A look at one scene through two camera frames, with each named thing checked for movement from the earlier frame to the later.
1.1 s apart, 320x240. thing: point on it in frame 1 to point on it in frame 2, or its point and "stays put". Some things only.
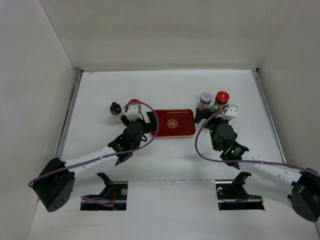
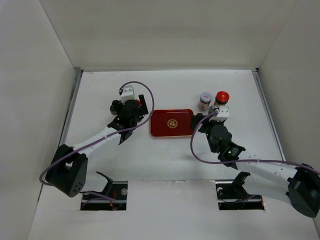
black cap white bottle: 116,111 stays put
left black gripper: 150,126 to 141,113
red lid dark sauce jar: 222,97 stays put
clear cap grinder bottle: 214,108 stays put
